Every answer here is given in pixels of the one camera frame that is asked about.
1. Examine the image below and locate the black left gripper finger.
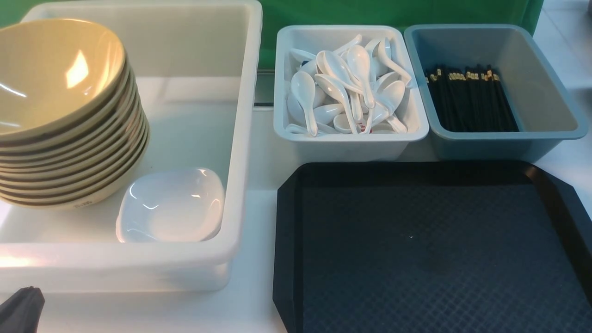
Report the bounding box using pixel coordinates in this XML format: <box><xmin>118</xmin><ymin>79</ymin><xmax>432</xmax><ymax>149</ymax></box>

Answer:
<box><xmin>0</xmin><ymin>286</ymin><xmax>45</xmax><ymax>333</ymax></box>

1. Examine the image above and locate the yellow noodle bowl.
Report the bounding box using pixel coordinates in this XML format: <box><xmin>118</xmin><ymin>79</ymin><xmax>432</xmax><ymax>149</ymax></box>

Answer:
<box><xmin>1</xmin><ymin>18</ymin><xmax>125</xmax><ymax>142</ymax></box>

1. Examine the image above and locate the white ceramic soup spoon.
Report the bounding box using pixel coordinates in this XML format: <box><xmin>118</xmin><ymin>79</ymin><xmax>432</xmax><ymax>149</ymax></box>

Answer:
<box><xmin>346</xmin><ymin>45</ymin><xmax>376</xmax><ymax>110</ymax></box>

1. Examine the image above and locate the stack of yellow noodle bowls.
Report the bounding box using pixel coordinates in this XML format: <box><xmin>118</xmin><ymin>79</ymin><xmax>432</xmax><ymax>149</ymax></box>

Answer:
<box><xmin>0</xmin><ymin>65</ymin><xmax>151</xmax><ymax>211</ymax></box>

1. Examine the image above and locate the white square dish in tub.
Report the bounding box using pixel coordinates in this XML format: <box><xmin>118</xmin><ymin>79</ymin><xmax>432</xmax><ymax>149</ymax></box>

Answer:
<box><xmin>116</xmin><ymin>168</ymin><xmax>225</xmax><ymax>243</ymax></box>

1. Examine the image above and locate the white spoon left in bin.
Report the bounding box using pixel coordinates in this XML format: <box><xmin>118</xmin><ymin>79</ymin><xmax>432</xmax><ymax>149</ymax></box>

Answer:
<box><xmin>290</xmin><ymin>71</ymin><xmax>319</xmax><ymax>137</ymax></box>

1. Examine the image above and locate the white spoon in bin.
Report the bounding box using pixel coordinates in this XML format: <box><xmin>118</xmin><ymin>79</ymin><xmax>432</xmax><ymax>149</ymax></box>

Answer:
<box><xmin>377</xmin><ymin>38</ymin><xmax>413</xmax><ymax>88</ymax></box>
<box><xmin>314</xmin><ymin>74</ymin><xmax>358</xmax><ymax>135</ymax></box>
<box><xmin>290</xmin><ymin>71</ymin><xmax>319</xmax><ymax>137</ymax></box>

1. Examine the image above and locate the white spoon centre in bin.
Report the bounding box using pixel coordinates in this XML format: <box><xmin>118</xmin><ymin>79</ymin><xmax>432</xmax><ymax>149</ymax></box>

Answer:
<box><xmin>314</xmin><ymin>74</ymin><xmax>358</xmax><ymax>135</ymax></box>

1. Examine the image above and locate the white spoon bin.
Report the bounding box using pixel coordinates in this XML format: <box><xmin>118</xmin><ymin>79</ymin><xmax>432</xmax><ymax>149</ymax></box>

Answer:
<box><xmin>273</xmin><ymin>25</ymin><xmax>430</xmax><ymax>164</ymax></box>

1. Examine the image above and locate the white spoon right in bin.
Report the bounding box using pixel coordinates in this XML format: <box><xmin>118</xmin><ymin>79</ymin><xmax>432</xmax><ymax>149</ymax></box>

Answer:
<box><xmin>377</xmin><ymin>38</ymin><xmax>413</xmax><ymax>88</ymax></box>

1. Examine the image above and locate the black serving tray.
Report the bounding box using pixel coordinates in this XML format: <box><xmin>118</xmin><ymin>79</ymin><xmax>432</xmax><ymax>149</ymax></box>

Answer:
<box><xmin>272</xmin><ymin>160</ymin><xmax>592</xmax><ymax>333</ymax></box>

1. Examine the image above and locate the bundle of black chopsticks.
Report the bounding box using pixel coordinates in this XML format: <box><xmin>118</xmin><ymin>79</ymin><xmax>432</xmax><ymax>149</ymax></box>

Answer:
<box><xmin>424</xmin><ymin>64</ymin><xmax>520</xmax><ymax>132</ymax></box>

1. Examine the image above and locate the blue-grey chopstick bin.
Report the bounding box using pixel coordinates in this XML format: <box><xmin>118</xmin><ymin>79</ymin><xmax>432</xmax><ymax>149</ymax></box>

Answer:
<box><xmin>404</xmin><ymin>24</ymin><xmax>588</xmax><ymax>162</ymax></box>

